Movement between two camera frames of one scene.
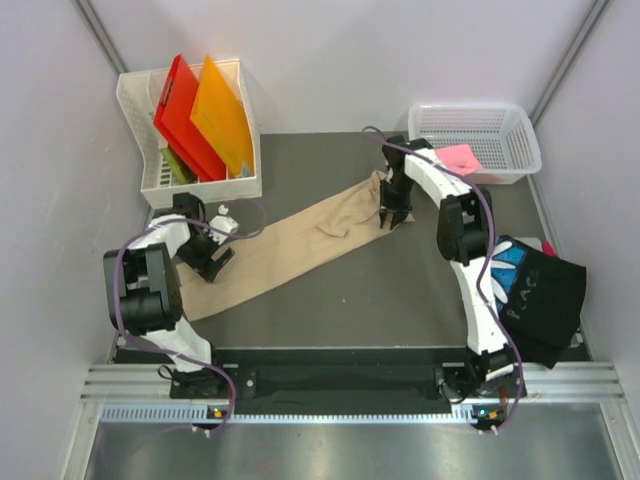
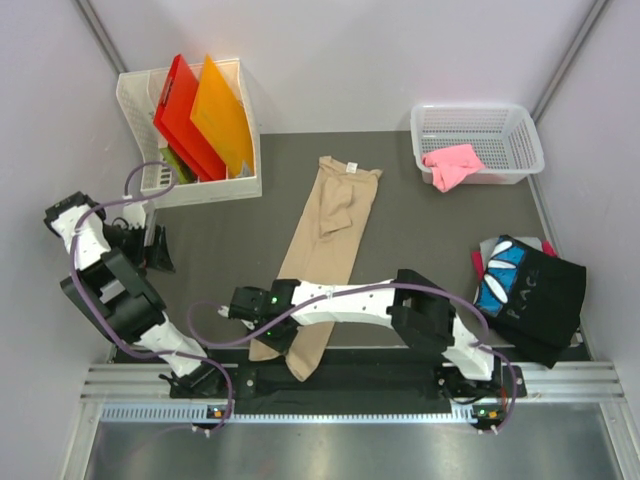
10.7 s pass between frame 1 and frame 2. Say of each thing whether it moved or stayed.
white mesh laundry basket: stayed
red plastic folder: stayed
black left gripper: moved
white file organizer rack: stayed
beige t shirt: moved
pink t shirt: stayed
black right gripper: moved
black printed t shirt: stayed
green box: stayed
